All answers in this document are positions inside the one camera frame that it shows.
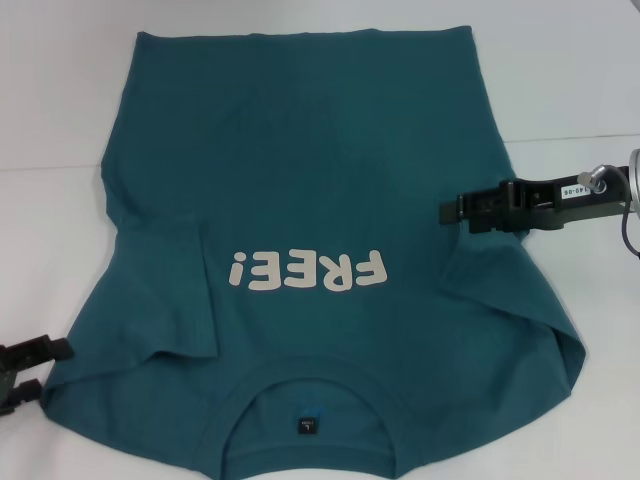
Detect dark right gripper cable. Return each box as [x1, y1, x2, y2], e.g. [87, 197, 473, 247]
[574, 163, 640, 262]

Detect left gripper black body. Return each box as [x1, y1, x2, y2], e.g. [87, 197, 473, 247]
[0, 343, 22, 417]

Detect teal t-shirt with FREE! print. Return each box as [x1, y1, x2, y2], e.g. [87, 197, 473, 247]
[40, 25, 587, 480]

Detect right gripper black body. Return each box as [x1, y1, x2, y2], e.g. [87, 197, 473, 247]
[466, 166, 632, 235]

